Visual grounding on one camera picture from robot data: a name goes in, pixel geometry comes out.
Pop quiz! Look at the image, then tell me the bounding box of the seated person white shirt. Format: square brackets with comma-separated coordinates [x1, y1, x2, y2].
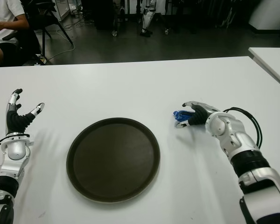
[0, 0, 30, 67]

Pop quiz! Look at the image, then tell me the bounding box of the black wheeled stand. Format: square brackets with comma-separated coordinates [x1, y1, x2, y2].
[157, 9, 178, 35]

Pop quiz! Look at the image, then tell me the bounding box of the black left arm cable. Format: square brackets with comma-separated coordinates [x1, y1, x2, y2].
[0, 134, 30, 154]

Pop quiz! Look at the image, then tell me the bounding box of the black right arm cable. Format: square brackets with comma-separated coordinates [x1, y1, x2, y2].
[224, 106, 263, 150]

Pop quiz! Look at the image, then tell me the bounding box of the folded silver frame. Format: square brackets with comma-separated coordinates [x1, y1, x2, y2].
[220, 7, 236, 28]

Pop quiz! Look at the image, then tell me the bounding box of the blue Oreo packet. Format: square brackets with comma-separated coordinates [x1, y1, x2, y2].
[172, 110, 194, 124]

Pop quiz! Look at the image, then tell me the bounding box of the round brown tray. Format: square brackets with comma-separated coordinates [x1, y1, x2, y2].
[66, 117, 161, 206]

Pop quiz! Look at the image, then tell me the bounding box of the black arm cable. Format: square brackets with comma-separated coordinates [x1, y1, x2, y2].
[0, 134, 30, 154]
[224, 106, 263, 150]

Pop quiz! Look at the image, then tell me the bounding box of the white humanoid robot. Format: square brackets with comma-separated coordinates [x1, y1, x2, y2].
[140, 0, 158, 37]

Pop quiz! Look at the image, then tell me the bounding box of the white floor cable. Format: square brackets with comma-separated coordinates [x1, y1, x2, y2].
[45, 17, 94, 61]

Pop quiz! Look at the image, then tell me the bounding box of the white cabinet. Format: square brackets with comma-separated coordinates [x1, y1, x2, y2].
[248, 0, 280, 30]

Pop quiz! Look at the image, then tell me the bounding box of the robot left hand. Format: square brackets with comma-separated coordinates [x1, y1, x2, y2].
[6, 88, 45, 136]

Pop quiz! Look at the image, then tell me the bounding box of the black chair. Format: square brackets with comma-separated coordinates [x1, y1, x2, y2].
[2, 0, 74, 66]

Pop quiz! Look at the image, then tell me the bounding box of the black equipment cart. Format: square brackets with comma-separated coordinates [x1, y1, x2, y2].
[93, 0, 119, 37]

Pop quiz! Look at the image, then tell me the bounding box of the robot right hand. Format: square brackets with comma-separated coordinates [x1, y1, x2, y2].
[175, 100, 221, 128]

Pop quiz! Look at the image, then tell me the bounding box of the white side table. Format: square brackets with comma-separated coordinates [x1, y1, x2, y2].
[248, 47, 280, 92]

